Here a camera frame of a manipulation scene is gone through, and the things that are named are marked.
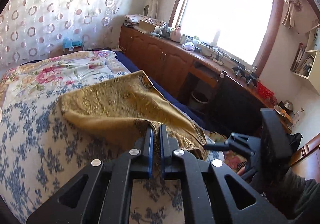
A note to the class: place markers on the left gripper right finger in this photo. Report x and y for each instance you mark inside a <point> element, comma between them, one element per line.
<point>211,191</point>

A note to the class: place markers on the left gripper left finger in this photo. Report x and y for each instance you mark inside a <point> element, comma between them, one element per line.
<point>101,191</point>

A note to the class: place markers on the gold patterned garment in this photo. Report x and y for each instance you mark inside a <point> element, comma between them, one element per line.
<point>121,109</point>

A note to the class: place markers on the right forearm grey sleeve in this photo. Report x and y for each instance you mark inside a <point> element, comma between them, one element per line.
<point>294,196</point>

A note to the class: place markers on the person's right hand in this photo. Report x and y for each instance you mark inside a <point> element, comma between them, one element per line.
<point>242,171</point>

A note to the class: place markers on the red basket on sideboard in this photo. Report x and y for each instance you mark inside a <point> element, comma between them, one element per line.
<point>263,91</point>

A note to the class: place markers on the long wooden sideboard cabinet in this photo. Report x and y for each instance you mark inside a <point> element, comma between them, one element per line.
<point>233,106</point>

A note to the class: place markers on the navy blue mattress edge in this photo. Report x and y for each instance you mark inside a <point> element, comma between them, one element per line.
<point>133,68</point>

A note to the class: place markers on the round waste bin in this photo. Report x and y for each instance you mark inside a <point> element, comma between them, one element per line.
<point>197,101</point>

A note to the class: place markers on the pink floral quilt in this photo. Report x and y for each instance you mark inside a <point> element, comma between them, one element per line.
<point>64,72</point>

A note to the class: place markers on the wood framed window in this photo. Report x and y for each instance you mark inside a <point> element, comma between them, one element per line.
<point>244,29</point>

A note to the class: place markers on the pink bottle on sideboard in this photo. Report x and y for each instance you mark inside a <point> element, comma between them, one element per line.
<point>176,34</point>

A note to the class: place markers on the tied beige window curtain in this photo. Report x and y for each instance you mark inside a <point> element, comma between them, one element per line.
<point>293,7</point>

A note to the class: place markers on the blue box on bed end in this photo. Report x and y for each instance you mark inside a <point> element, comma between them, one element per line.
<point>70,45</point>

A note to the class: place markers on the cardboard box on sideboard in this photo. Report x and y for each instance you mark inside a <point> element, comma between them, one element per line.
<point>146,27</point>

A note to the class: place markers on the circle patterned sheer curtain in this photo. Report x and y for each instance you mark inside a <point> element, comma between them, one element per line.
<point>35,29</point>

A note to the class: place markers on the white wall shelf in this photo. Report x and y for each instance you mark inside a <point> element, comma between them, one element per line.
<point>306,62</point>

